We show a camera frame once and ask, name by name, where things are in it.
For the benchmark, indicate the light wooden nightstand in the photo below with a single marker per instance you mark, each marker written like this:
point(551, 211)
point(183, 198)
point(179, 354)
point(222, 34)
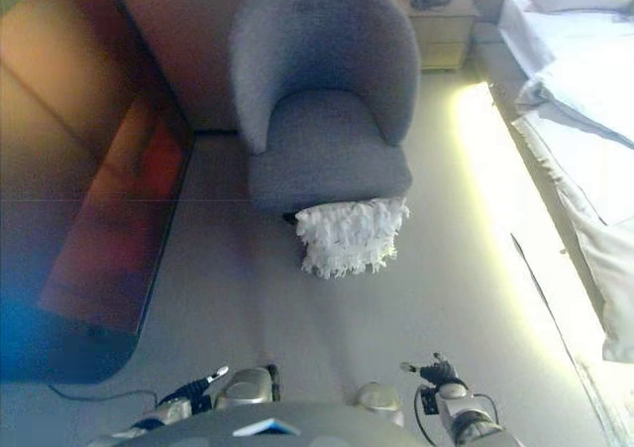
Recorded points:
point(441, 31)

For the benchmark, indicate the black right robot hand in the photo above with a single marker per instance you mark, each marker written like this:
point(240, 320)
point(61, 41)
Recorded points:
point(438, 372)

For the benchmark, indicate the grey robot torso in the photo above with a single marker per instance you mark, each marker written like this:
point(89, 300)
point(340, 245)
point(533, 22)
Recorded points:
point(247, 427)

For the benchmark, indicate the grey upholstered armchair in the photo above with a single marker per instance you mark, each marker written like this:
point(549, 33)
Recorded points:
point(322, 95)

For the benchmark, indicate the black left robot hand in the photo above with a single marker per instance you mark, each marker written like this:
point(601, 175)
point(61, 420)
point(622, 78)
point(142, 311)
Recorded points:
point(203, 382)

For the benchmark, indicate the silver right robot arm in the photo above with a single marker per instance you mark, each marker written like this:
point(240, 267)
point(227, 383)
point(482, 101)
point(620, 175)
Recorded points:
point(460, 407)

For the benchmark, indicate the white fringed cushion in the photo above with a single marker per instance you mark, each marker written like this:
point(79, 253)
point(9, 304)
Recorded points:
point(347, 239)

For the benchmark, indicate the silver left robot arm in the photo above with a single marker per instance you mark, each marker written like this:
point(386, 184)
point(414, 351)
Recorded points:
point(171, 410)

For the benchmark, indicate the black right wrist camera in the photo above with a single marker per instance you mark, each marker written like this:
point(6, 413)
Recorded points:
point(428, 402)

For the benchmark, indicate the white bed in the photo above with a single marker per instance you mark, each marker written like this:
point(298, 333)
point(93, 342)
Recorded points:
point(584, 70)

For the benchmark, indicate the white fringed bed throw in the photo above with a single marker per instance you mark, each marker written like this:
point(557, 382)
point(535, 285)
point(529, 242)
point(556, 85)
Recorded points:
point(589, 249)

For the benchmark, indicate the brown wooden cabinet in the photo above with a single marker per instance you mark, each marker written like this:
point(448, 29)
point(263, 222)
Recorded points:
point(74, 169)

